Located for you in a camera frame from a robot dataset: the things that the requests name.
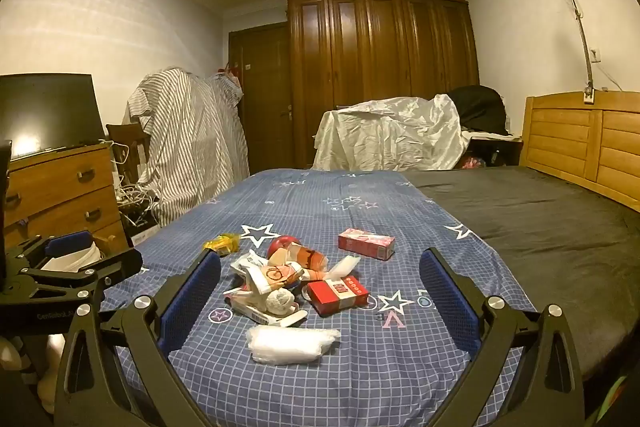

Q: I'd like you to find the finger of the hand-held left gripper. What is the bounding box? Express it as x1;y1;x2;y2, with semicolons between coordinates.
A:
5;231;96;273
20;248;143;298

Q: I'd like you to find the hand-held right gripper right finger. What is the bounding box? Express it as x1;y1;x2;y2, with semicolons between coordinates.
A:
419;248;586;427

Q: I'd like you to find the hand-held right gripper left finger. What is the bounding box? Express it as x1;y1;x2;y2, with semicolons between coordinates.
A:
54;249;222;427

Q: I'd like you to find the red cigarette box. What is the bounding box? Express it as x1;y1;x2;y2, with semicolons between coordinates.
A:
306;275;370;318

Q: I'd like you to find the person's left forearm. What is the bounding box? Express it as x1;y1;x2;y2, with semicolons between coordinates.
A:
35;334;68;413

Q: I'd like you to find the white flat paper box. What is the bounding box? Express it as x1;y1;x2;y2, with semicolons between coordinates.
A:
227;294;306;328

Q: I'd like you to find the wooden dresser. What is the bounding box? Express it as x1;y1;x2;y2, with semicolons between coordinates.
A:
0;142;131;258

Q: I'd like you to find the yellow snack packet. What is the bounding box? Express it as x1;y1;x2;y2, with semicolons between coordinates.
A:
202;233;242;254

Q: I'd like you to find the white and red snack wrapper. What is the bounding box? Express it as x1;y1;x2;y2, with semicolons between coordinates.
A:
230;252;306;298

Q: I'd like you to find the white rolled face mask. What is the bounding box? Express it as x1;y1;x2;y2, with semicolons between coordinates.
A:
265;288;296;315

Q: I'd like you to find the pink box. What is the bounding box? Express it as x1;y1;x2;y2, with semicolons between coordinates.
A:
337;228;396;261

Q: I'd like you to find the red apple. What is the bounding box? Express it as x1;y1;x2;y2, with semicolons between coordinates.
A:
266;234;301;258

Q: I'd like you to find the clear plastic bag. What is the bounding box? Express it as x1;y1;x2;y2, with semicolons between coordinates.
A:
246;324;342;365

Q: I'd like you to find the wooden chair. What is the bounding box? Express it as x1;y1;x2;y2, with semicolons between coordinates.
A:
106;123;151;188

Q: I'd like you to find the black television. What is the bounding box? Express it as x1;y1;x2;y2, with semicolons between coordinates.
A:
0;73;108;160

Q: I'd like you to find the striped cloth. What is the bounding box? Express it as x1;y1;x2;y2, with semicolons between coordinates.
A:
125;67;251;228

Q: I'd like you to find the blue star-print bed sheet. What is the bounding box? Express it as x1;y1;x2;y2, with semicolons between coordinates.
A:
95;168;538;427

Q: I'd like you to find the dark wooden table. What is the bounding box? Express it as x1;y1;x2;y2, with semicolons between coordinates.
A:
465;132;523;168

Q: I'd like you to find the white cloth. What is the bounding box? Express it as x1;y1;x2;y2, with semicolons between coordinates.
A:
312;94;473;172

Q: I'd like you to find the black cloth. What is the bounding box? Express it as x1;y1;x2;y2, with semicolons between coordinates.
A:
446;85;511;138

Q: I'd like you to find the wooden headboard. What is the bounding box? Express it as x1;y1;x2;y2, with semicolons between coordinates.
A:
519;91;640;212

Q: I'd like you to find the dark wooden door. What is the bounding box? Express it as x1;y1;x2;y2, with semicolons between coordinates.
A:
228;23;296;172

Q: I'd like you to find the brown wooden wardrobe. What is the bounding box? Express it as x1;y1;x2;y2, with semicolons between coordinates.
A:
286;0;481;170

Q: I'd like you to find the tangle of white cables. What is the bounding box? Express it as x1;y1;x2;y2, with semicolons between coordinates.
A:
102;139;161;228

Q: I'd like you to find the dark wall cable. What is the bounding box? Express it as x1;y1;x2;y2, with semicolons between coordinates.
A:
452;0;596;105

